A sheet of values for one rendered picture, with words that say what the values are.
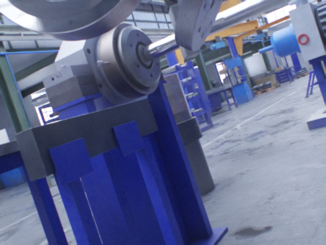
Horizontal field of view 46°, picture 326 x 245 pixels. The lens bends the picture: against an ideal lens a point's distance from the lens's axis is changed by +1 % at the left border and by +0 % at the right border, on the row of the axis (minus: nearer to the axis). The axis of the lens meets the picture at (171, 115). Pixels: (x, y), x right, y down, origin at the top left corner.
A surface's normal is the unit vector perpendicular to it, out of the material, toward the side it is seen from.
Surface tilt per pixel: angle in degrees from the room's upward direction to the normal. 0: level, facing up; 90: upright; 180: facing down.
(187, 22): 114
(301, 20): 90
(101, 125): 90
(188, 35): 124
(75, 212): 90
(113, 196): 90
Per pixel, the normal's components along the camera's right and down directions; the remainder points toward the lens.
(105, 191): -0.47, 0.18
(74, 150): 0.83, -0.27
